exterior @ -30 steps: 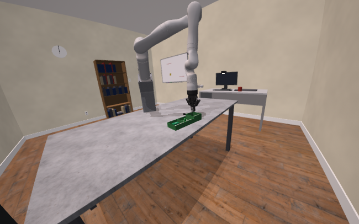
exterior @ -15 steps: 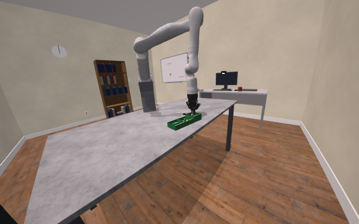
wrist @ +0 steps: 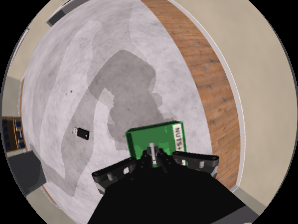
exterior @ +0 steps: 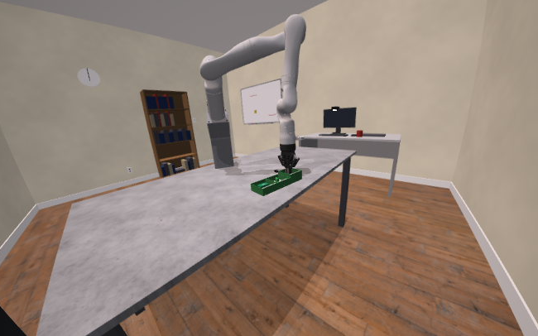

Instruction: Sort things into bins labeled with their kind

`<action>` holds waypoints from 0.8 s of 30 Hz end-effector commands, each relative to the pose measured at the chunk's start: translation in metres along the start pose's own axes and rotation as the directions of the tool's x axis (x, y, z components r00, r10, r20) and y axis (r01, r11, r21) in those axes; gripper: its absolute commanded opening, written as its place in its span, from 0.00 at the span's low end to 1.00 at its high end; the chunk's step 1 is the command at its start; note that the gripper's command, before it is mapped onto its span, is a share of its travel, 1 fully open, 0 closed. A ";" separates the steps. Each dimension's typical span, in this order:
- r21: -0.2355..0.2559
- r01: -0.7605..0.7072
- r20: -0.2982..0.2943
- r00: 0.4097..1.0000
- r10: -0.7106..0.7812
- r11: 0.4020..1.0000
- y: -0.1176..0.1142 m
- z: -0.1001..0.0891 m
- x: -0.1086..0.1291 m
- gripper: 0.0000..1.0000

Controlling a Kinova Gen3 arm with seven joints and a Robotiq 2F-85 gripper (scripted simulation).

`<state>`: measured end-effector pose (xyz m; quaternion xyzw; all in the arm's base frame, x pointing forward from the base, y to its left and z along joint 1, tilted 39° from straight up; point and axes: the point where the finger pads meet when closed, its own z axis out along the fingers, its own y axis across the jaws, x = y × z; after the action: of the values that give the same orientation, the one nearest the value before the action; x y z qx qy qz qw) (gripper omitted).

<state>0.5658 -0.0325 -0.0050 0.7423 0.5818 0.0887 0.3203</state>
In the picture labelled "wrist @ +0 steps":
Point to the green rack of bins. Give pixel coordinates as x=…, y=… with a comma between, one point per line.
x=161, y=134

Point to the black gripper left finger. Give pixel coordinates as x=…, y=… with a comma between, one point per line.
x=106, y=176

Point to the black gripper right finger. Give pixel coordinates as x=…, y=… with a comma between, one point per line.
x=202, y=162

